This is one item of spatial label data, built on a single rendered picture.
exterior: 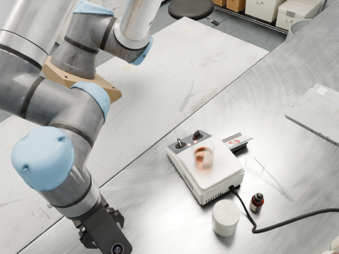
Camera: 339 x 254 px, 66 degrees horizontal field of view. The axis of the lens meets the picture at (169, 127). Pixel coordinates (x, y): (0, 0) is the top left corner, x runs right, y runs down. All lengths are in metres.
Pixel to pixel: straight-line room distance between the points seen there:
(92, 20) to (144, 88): 0.29
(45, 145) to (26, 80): 0.12
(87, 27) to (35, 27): 0.45
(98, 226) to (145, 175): 0.29
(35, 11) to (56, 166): 0.24
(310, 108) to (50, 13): 0.77
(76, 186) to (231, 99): 0.65
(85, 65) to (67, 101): 0.49
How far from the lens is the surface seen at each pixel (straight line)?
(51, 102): 0.44
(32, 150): 0.38
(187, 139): 0.76
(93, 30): 0.90
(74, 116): 0.42
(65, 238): 0.75
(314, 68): 1.12
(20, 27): 0.47
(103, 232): 0.50
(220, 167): 0.65
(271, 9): 2.92
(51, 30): 0.48
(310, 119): 0.91
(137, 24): 0.78
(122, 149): 0.82
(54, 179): 0.38
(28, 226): 0.81
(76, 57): 0.92
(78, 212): 0.46
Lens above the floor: 1.54
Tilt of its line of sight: 50 degrees down
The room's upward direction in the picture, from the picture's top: 8 degrees counter-clockwise
